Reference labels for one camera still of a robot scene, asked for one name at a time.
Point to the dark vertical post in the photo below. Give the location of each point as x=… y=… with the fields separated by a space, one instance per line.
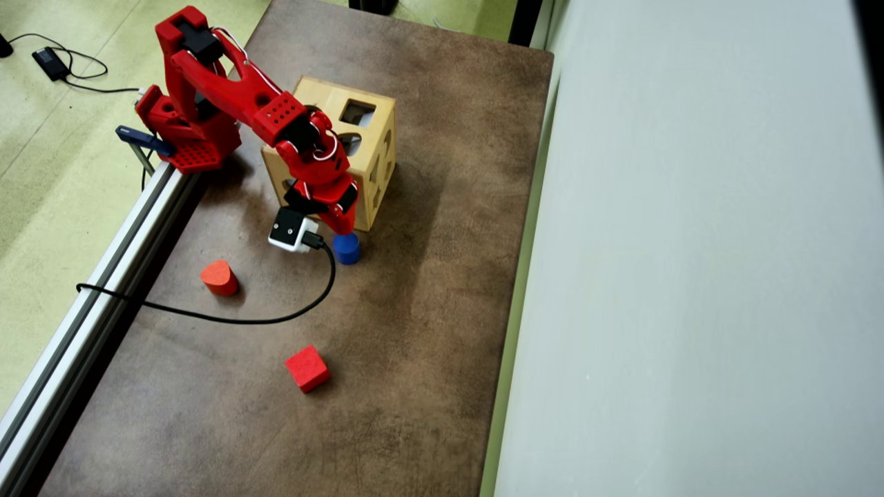
x=526 y=21

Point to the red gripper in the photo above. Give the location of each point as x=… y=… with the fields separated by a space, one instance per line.
x=340 y=209

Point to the blue cylinder block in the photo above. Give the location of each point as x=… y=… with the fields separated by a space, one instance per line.
x=347 y=250

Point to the red rounded wedge block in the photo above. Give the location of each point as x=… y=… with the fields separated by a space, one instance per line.
x=219 y=277

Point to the black object at table end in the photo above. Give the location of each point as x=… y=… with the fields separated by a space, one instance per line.
x=373 y=5

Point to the small black floor object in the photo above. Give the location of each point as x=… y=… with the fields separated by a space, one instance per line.
x=5 y=45

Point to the red cube block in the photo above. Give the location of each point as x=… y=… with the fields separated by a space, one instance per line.
x=307 y=368

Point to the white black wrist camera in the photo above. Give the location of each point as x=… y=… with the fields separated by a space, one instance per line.
x=290 y=229

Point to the red robot arm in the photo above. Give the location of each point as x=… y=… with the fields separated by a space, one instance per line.
x=207 y=76

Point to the aluminium profile rail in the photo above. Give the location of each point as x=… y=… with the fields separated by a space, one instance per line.
x=83 y=324

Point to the blue table clamp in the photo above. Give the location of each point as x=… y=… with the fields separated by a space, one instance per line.
x=141 y=138

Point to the wooden shape sorter box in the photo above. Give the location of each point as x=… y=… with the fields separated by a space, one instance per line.
x=373 y=138

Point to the black power adapter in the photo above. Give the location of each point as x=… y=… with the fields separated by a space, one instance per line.
x=103 y=90
x=50 y=62

